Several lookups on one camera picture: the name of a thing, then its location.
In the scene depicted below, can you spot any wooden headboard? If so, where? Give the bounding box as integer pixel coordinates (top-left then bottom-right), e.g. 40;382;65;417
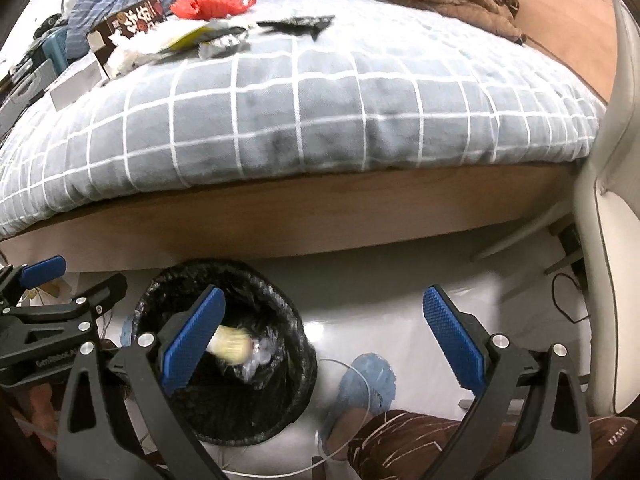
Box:
470;0;621;106

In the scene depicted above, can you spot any silver wrapper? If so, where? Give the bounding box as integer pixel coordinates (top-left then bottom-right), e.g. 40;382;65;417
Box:
197;27;249;59

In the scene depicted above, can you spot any brown printed box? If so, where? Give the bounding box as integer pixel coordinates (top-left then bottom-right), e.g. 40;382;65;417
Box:
86;0;168;78

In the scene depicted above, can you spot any white cardboard box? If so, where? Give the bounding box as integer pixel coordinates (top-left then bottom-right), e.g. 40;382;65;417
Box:
47;52;108;111

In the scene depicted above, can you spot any white plastic bag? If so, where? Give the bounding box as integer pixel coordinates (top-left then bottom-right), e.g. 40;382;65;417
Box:
107;20;211;78

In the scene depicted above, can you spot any yellow and white snack packet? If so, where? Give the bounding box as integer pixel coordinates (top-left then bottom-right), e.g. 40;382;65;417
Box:
160;20;251;53

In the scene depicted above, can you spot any black bin with black liner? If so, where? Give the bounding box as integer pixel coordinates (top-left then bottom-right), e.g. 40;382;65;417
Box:
131;259;319;445

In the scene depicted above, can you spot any white leather chair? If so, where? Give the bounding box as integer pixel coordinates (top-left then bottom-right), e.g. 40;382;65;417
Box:
572;0;640;411

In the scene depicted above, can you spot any blue fluffy slipper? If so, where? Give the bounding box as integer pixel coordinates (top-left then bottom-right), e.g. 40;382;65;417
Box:
317;352;397;461

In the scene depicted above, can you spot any bed with grey checked sheet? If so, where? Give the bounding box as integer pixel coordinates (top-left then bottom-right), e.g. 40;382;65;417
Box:
0;0;608;276

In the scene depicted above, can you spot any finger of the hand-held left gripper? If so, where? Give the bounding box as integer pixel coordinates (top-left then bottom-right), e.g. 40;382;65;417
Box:
0;274;128;356
0;255;68;306

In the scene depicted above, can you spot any pale yellow wrapper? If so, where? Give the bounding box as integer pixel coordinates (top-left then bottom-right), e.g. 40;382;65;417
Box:
207;325;251;365

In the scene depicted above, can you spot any grey suitcase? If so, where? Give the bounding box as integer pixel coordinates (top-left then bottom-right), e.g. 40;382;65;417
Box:
0;57;56;136

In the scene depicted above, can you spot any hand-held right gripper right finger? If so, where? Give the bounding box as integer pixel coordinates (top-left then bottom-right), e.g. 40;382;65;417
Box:
422;285;588;480

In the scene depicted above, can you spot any red plastic bag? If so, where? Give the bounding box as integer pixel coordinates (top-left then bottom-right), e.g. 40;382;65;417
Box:
170;0;257;22

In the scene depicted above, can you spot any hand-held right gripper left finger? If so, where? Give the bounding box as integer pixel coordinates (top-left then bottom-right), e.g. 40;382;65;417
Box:
56;285;231;480

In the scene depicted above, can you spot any teal storage box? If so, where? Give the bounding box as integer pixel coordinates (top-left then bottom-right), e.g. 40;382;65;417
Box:
42;27;71;73

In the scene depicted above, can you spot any black wrapper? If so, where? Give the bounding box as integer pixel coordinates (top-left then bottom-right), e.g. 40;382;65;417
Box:
256;14;336;42

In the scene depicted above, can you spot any black cable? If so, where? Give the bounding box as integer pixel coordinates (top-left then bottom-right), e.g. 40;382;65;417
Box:
551;271;592;327

